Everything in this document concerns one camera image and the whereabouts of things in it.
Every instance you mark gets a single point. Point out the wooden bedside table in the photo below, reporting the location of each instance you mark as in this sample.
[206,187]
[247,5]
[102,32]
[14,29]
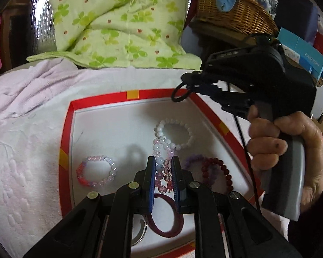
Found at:
[13,32]

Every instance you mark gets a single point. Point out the navy fabric bag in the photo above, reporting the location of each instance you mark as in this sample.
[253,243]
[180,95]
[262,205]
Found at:
[296,13]

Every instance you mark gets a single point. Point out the maroon elastic hair band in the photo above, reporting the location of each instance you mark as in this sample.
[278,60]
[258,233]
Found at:
[162,232]

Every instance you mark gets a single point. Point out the silver bangle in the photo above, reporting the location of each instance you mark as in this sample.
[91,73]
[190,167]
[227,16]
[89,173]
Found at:
[142,236]

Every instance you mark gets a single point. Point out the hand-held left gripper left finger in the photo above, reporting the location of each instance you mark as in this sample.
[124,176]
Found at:
[150,182]

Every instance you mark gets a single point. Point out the dark glossy headboard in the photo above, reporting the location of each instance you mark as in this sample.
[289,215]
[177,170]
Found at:
[40,27]

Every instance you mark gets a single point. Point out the person's right hand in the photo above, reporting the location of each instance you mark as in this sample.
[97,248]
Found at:
[315,161]

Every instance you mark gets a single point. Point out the pale pink textured blanket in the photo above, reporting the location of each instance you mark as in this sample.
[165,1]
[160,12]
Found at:
[29,113]

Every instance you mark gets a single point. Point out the person's right forearm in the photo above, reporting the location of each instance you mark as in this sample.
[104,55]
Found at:
[312,233]

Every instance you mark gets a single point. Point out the white tray with red rim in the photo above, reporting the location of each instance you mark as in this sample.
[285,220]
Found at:
[110,129]

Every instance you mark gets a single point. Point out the green clover print quilt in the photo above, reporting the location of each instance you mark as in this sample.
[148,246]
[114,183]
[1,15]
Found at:
[110,18]

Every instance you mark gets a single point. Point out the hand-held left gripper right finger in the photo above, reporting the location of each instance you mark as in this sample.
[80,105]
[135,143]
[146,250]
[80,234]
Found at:
[176,182]

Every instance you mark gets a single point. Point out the brown wicker basket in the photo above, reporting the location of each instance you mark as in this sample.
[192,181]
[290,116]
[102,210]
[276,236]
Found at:
[231,13]

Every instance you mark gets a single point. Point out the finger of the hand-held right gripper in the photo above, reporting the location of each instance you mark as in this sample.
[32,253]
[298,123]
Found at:
[211,90]
[193,77]

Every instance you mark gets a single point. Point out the light blue cardboard box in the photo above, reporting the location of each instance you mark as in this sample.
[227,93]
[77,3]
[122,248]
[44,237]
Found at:
[304,51]

